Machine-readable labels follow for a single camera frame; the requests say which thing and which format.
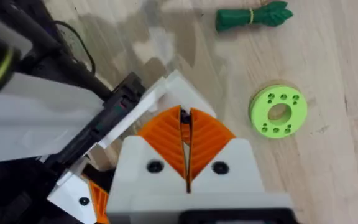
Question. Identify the green disc with holes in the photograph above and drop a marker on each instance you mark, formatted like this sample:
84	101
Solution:
259	112

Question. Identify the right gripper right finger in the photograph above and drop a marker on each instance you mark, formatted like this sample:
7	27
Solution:
225	152

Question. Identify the green toy vegetable bundle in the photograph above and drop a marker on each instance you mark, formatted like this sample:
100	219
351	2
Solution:
244	17

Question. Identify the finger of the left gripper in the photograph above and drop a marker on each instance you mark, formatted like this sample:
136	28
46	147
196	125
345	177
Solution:
182	93
73	196

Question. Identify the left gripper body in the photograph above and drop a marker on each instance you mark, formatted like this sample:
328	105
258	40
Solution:
36	121

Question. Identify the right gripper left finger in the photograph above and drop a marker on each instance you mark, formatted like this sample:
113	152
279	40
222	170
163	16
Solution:
149	149

